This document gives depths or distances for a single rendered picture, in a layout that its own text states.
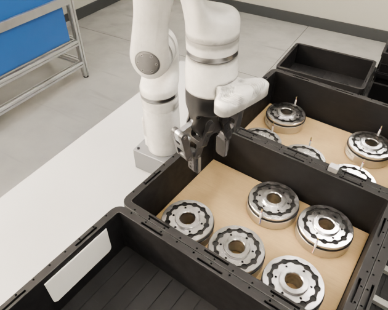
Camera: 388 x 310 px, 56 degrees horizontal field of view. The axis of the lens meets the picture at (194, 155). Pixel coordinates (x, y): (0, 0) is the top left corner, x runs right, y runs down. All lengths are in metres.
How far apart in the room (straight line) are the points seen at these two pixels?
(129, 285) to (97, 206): 0.34
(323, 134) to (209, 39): 0.60
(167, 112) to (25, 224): 0.44
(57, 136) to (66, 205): 1.43
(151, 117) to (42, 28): 1.78
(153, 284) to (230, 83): 0.37
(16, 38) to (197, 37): 2.09
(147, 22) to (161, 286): 0.49
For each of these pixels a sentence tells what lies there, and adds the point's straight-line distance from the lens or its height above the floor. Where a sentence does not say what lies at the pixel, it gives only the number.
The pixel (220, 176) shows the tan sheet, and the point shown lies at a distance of 0.83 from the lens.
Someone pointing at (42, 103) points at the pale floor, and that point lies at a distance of 2.74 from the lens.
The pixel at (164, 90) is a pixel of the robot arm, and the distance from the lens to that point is 0.85.
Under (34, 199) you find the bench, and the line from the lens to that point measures 1.04.
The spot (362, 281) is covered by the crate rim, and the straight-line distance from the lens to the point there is 0.61.
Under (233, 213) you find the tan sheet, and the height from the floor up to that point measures 0.83.
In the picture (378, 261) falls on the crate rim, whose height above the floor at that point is 0.93.
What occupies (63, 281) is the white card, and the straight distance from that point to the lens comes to 0.64.
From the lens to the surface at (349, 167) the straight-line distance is 0.87.
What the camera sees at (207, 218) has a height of 0.86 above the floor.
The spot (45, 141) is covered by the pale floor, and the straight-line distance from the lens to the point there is 2.39.
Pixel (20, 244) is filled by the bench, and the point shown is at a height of 0.70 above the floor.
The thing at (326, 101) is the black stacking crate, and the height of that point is 0.89.
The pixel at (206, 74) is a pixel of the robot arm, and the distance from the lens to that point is 0.48.
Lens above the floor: 1.42
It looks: 42 degrees down
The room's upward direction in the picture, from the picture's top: straight up
